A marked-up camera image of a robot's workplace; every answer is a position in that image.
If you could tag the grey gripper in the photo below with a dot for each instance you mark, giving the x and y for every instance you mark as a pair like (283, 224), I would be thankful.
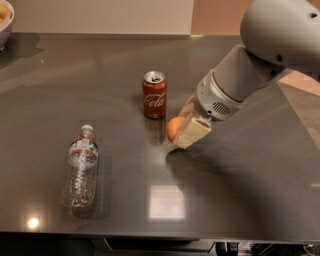
(213, 97)

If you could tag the orange fruit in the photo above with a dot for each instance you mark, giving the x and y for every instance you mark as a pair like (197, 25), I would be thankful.
(173, 127)

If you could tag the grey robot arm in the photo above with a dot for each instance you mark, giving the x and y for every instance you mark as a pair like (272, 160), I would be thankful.
(278, 37)

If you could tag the red coke can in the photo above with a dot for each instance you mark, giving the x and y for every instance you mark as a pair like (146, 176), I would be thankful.
(154, 87)

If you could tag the clear plastic water bottle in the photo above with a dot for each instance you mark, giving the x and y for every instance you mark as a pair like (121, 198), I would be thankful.
(81, 170)

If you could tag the silver bowl with fruit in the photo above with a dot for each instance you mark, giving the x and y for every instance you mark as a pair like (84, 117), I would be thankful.
(6, 22)

